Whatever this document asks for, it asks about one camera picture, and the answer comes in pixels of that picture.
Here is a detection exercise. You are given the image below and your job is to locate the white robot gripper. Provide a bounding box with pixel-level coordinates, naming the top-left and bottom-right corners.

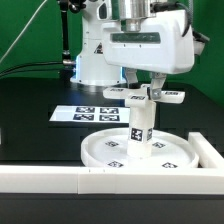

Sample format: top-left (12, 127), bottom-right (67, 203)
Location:
top-left (101, 10), bottom-right (194, 100)

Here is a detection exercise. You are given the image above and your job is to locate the white cross-shaped table base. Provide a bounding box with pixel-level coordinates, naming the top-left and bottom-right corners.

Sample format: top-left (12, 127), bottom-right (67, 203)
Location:
top-left (103, 84), bottom-right (185, 105)

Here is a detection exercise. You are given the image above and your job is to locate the white round table top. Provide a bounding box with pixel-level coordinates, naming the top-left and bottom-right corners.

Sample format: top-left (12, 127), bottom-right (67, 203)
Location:
top-left (81, 128), bottom-right (199, 169)

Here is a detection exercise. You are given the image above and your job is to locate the white right fence bar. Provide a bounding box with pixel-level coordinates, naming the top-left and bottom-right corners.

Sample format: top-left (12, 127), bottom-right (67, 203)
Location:
top-left (188, 132), bottom-right (224, 169)

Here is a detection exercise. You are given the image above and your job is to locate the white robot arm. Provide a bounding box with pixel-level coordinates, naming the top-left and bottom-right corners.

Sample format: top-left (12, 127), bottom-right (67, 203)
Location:
top-left (71, 0), bottom-right (209, 101)

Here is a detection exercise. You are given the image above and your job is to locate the white marker sheet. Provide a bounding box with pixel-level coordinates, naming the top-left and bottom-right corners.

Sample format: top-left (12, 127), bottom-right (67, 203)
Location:
top-left (50, 105), bottom-right (130, 123)

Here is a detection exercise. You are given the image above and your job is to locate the black camera stand pole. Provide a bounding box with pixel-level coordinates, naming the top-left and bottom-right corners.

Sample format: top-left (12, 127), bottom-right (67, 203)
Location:
top-left (57, 0), bottom-right (86, 81)

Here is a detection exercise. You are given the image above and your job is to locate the white fence bar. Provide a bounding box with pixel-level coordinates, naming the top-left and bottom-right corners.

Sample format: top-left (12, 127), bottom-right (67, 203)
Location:
top-left (188, 132), bottom-right (224, 169)
top-left (0, 165), bottom-right (224, 195)

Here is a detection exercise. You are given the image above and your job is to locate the white front fence bar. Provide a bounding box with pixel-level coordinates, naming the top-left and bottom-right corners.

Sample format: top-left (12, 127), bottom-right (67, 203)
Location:
top-left (0, 165), bottom-right (224, 195)

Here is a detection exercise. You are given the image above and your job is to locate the black cable bundle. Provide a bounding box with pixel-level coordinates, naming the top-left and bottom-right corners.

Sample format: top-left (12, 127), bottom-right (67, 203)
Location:
top-left (0, 60), bottom-right (65, 79)

